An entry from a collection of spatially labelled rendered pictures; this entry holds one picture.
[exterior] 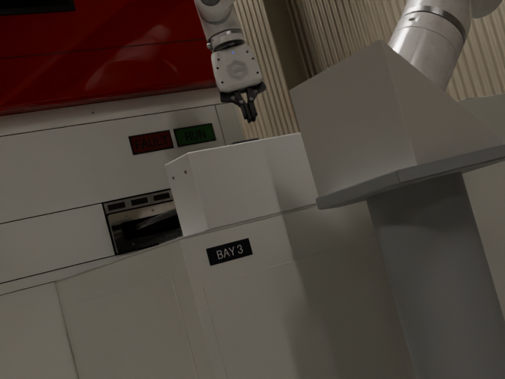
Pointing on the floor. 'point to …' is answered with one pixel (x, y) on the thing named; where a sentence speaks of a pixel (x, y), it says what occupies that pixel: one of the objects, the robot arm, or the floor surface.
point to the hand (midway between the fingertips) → (249, 112)
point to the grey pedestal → (436, 265)
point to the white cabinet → (261, 299)
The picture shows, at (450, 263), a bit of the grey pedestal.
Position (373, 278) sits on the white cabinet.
